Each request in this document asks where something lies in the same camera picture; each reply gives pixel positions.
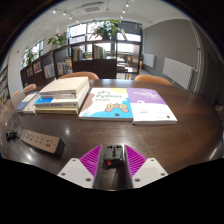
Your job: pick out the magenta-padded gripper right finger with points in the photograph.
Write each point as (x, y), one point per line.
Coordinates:
(148, 171)

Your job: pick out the dark blue book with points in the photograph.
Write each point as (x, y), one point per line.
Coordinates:
(25, 101)

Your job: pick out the yellow-edged book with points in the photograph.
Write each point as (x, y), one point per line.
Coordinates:
(56, 111)

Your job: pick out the purple and white book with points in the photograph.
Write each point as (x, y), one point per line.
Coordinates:
(150, 106)

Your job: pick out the blue-covered thick book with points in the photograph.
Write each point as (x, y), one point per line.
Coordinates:
(56, 104)

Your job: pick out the ceiling air conditioner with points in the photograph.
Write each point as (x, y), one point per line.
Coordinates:
(93, 7)

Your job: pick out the colourful illustrated book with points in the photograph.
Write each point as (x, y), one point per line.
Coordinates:
(103, 103)

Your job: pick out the small white radiator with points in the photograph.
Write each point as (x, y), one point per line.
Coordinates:
(149, 60)

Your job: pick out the orange chairs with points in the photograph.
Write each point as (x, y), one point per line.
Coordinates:
(80, 75)

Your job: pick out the small potted plant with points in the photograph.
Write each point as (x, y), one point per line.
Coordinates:
(30, 55)

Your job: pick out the ceiling spot lights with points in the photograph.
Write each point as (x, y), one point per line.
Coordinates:
(54, 11)

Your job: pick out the large multi-pane window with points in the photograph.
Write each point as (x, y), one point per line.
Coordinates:
(78, 30)

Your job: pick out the dark wooden shelf unit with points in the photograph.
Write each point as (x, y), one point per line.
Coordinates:
(95, 68)

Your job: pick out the wall bookshelf unit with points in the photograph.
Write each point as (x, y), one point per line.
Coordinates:
(4, 85)

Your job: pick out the large white radiator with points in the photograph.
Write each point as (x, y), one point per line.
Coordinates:
(178, 71)

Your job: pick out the narrow side window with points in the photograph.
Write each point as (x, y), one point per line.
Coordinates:
(36, 48)

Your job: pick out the large potted plant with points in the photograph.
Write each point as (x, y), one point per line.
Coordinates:
(105, 28)

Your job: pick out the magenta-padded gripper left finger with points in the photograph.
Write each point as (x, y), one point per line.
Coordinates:
(75, 171)

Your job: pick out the medium potted plant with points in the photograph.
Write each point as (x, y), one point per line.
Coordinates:
(56, 39)

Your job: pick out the black charger with red button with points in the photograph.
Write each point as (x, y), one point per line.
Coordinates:
(113, 155)

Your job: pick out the dark power strip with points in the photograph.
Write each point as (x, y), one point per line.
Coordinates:
(41, 141)

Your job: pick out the white flat book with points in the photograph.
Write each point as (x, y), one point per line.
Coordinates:
(31, 106)

